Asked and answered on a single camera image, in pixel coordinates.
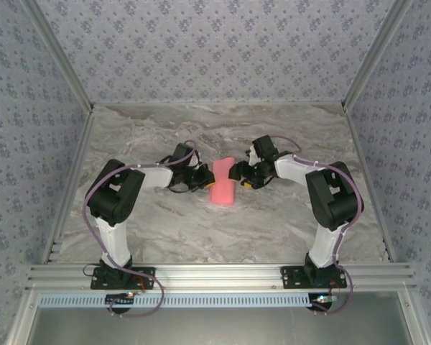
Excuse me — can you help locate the aluminium right frame post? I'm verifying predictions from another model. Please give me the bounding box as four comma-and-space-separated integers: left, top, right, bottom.
340, 0, 416, 114

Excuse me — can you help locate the aluminium right side rail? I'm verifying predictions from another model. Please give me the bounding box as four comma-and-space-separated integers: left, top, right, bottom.
340, 106, 398, 265

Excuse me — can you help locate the aluminium left side rail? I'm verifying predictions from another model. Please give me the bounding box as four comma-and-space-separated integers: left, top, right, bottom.
41, 107, 96, 267

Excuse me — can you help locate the aluminium rail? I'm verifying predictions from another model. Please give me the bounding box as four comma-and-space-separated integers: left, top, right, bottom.
41, 107, 96, 267
340, 106, 398, 265

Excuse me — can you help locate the aluminium frame post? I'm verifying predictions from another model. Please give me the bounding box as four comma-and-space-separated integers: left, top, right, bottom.
21, 0, 96, 114
340, 0, 416, 114

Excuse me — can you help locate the right controller board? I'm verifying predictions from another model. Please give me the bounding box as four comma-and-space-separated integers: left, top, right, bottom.
307, 293, 340, 313

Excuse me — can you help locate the aluminium mounting beam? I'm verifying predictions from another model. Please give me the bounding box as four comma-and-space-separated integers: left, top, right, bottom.
24, 264, 417, 291

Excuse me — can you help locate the controller board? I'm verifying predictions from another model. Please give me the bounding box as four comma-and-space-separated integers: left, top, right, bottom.
105, 292, 137, 317
307, 293, 340, 313

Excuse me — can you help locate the pink paper sheet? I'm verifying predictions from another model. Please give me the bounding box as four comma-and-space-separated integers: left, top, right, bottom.
208, 157, 237, 206

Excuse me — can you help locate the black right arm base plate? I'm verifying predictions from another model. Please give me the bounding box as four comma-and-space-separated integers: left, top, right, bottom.
279, 264, 347, 290

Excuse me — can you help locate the thin black right camera cable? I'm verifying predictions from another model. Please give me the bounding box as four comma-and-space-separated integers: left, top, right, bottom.
249, 175, 276, 190

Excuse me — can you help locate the pale blue slotted cable duct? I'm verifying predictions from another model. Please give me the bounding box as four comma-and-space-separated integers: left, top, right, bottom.
38, 293, 315, 309

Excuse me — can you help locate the thin black camera cable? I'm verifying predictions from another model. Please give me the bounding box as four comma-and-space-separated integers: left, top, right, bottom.
249, 175, 276, 190
164, 154, 202, 196

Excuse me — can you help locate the aluminium left frame post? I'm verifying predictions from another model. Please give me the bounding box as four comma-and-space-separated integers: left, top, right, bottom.
21, 0, 96, 114

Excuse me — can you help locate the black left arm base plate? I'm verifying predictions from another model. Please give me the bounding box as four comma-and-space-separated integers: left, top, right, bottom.
90, 266, 156, 290

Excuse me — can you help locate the thin black left camera cable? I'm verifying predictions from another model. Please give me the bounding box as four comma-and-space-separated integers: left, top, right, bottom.
164, 154, 202, 196

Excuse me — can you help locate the left controller board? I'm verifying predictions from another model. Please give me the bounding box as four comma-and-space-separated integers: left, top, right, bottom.
105, 292, 137, 317

